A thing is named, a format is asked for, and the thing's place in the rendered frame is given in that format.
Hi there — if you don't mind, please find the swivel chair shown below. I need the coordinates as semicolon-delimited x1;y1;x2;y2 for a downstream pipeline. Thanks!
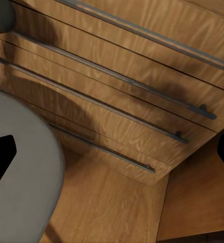
0;0;65;243

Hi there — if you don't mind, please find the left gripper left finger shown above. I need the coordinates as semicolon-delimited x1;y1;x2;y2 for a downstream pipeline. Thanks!
0;135;17;180

